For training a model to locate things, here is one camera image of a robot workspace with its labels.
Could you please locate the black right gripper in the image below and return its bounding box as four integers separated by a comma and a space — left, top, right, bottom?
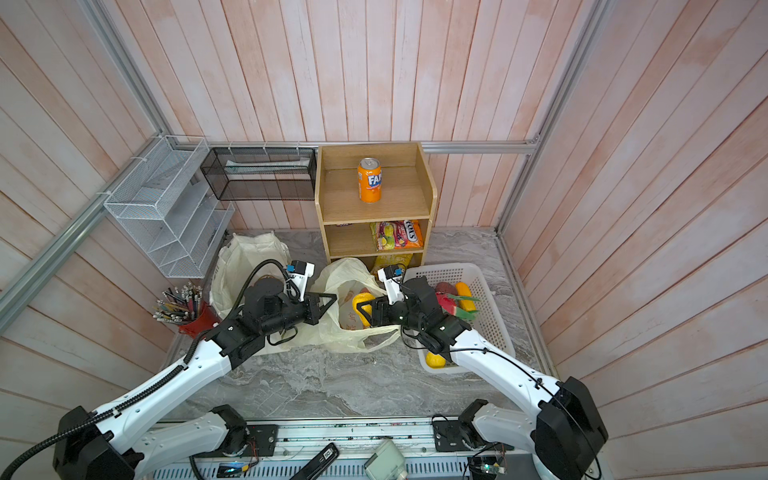
359, 292, 426, 333

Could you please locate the yellow chips bag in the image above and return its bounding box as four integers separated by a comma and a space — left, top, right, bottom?
371, 253, 413, 274

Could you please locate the yellow bell pepper toy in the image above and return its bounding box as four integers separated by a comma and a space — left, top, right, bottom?
353, 292, 376, 329

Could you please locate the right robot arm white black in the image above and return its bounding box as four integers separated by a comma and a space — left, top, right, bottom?
353, 277, 609, 479

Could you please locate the pink dragon fruit toy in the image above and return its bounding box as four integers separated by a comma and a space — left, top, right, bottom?
437, 292, 478, 322

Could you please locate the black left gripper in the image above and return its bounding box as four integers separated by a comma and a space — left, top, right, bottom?
262, 290, 338, 335

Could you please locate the red pen holder with pens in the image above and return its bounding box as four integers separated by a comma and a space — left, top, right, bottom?
153, 282, 219, 338

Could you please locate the orange Fanta can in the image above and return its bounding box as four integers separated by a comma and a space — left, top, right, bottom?
357, 157, 382, 203

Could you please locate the yellow green snack bag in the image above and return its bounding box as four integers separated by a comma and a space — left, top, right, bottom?
370, 221, 407, 251

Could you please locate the orange fruit toy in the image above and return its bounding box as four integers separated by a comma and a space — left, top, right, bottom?
455, 282, 477, 314

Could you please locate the wooden shelf unit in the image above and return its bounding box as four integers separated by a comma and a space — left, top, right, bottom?
315, 142, 438, 267

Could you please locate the white plastic fruit basket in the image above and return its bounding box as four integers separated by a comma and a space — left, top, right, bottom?
404, 263, 516, 357

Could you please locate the orange snack bag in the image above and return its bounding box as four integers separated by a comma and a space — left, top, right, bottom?
395, 220, 424, 249

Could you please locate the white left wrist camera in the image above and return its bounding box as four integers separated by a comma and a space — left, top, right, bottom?
285, 260, 315, 302

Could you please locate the black mesh wall basket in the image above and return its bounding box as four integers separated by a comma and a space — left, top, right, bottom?
201, 146, 317, 201

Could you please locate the yellow plastic grocery bag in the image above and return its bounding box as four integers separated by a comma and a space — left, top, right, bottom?
259, 258, 401, 355

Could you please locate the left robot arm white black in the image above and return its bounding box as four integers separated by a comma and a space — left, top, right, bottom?
1, 260, 337, 479

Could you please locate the dark red mangosteen toy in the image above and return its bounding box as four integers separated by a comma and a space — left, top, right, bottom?
435, 282, 458, 296

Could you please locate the grey small display device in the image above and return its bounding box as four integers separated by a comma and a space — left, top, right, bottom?
364, 439, 408, 480

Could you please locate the white wire mesh shelf rack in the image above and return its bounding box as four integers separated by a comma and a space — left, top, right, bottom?
104, 135, 234, 279

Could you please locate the black remote handset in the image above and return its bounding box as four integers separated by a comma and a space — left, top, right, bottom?
291, 442, 340, 480

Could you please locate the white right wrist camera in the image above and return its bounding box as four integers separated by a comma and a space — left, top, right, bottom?
377, 265, 405, 305

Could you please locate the floral canvas tote bag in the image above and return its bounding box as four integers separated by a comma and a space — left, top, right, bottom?
209, 232, 290, 319

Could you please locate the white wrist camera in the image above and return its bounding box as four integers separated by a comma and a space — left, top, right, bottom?
285, 260, 315, 302
377, 265, 405, 305

